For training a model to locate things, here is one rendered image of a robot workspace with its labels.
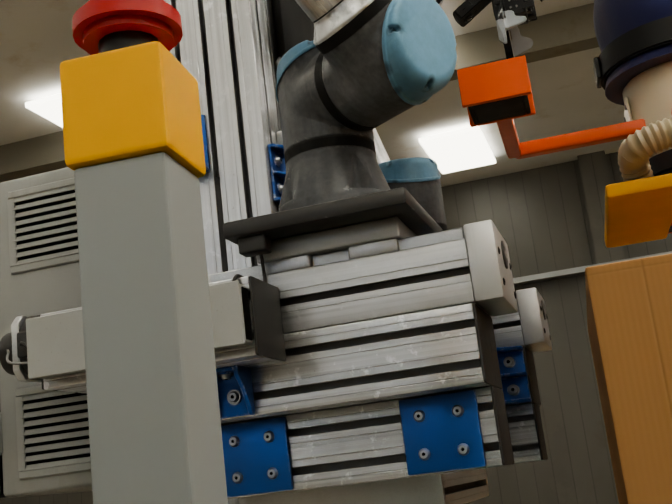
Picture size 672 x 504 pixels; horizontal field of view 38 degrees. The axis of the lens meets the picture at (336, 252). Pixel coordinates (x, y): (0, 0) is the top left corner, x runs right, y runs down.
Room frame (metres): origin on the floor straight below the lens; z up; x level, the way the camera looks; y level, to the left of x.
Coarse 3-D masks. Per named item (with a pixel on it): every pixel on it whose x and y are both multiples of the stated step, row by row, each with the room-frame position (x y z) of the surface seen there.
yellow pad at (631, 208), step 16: (656, 176) 1.24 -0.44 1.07; (608, 192) 1.26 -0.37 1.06; (624, 192) 1.25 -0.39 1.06; (640, 192) 1.25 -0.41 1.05; (656, 192) 1.26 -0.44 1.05; (608, 208) 1.32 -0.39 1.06; (624, 208) 1.33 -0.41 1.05; (640, 208) 1.34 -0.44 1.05; (656, 208) 1.35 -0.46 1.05; (608, 224) 1.42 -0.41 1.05; (624, 224) 1.43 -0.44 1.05; (640, 224) 1.44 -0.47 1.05; (656, 224) 1.45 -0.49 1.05; (608, 240) 1.53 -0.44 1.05; (624, 240) 1.54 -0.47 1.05; (640, 240) 1.55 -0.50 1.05
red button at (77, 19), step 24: (96, 0) 0.54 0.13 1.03; (120, 0) 0.54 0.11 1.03; (144, 0) 0.55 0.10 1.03; (72, 24) 0.56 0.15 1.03; (96, 24) 0.55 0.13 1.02; (120, 24) 0.55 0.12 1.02; (144, 24) 0.55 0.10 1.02; (168, 24) 0.57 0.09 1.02; (96, 48) 0.58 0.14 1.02; (120, 48) 0.56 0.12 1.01; (168, 48) 0.59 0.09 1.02
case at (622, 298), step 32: (608, 288) 1.14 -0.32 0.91; (640, 288) 1.13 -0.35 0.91; (608, 320) 1.14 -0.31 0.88; (640, 320) 1.13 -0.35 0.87; (608, 352) 1.14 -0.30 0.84; (640, 352) 1.14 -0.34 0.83; (608, 384) 1.15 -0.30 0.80; (640, 384) 1.14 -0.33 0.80; (608, 416) 1.31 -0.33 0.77; (640, 416) 1.14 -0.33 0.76; (640, 448) 1.14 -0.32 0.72; (640, 480) 1.14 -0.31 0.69
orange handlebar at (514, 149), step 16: (512, 128) 1.27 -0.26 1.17; (608, 128) 1.37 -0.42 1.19; (624, 128) 1.36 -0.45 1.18; (640, 128) 1.36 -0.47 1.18; (512, 144) 1.34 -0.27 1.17; (528, 144) 1.39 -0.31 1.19; (544, 144) 1.39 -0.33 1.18; (560, 144) 1.38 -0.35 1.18; (576, 144) 1.38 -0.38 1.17; (592, 144) 1.39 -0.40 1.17
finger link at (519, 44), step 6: (510, 30) 1.87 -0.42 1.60; (516, 30) 1.87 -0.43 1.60; (516, 36) 1.88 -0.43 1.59; (522, 36) 1.88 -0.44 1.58; (510, 42) 1.88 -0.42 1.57; (516, 42) 1.88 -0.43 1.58; (522, 42) 1.88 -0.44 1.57; (528, 42) 1.88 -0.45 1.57; (504, 48) 1.89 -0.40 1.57; (510, 48) 1.88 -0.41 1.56; (516, 48) 1.89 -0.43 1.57; (522, 48) 1.89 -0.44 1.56; (528, 48) 1.89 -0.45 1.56; (510, 54) 1.89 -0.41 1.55; (516, 54) 1.90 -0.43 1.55
